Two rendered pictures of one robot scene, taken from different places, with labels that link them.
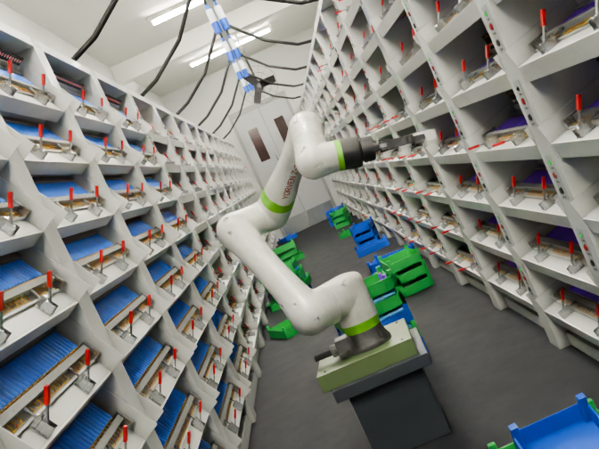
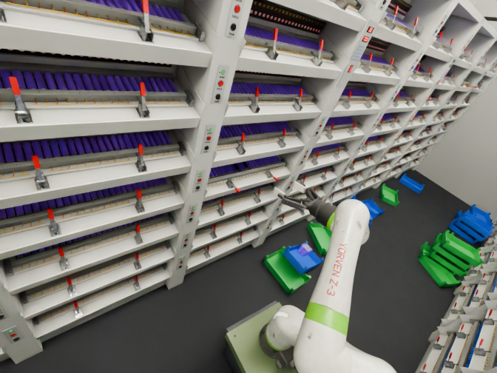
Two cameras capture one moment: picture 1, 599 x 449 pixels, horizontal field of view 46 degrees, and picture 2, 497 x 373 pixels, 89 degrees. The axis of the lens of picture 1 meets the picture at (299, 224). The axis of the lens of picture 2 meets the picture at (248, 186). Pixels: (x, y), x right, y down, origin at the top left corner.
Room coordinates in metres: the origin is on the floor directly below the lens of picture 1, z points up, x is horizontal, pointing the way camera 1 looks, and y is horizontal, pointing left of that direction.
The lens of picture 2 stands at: (2.97, 0.01, 1.54)
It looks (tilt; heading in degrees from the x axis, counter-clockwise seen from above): 37 degrees down; 218
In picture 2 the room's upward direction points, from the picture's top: 21 degrees clockwise
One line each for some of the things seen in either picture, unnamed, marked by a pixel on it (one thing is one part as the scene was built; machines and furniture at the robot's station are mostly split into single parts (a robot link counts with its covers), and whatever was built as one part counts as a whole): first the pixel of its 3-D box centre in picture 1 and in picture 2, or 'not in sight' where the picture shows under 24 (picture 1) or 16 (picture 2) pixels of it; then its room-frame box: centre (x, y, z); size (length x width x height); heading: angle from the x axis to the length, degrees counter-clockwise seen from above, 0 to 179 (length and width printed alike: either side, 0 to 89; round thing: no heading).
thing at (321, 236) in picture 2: not in sight; (325, 237); (1.16, -0.40, 0.04); 0.30 x 0.20 x 0.08; 65
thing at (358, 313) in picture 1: (348, 303); (288, 328); (2.30, -0.04, 0.48); 0.16 x 0.13 x 0.19; 123
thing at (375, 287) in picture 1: (358, 289); not in sight; (3.07, -0.11, 0.36); 0.30 x 0.20 x 0.08; 98
